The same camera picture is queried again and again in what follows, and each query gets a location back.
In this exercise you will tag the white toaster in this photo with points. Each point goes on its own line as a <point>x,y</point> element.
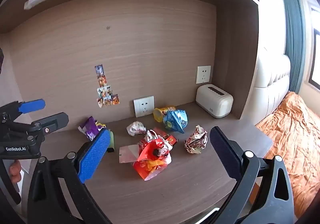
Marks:
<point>212,104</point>

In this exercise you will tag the white padded headboard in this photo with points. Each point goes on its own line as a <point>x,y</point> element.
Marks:
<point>272,81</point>

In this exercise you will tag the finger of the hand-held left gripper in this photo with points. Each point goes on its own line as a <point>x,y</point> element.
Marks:
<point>53,120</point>
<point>32,106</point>

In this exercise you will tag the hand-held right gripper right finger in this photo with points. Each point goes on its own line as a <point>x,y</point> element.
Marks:
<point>222,156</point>

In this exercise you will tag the small red box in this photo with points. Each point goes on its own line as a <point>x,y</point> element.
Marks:
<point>172,140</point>

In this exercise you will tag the teal curtain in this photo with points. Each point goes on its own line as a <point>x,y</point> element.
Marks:
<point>293,38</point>

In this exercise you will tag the red silver wrapper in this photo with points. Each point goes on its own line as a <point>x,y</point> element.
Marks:
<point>151,136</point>

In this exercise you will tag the wooden desk with hutch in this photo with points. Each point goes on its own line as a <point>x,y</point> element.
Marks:
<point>237,63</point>

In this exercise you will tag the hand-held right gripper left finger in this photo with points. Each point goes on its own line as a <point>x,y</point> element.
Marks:
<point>95,154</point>

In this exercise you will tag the person's left hand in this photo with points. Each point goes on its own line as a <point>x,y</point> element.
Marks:
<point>15,172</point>

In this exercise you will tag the colourful sticker strip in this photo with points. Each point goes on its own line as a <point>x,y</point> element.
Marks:
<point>105,91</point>

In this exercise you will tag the red plastic bag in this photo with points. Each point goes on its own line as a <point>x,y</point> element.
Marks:
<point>150,164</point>

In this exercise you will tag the purple snack wrapper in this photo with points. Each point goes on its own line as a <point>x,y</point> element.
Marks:
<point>90,127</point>

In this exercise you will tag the red white wrapper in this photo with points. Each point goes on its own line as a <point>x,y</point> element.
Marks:
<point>196,141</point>

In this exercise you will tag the blue snack bag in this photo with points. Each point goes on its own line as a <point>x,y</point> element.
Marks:
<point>176,121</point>

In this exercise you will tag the window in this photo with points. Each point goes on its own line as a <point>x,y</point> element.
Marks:
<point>315,58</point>

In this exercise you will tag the orange blanket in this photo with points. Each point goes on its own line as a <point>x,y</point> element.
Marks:
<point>295,134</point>

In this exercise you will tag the yellow cup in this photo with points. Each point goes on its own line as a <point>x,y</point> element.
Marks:
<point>160,112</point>

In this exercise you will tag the white wall socket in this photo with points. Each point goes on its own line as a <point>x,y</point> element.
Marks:
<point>203,75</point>
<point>143,106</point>

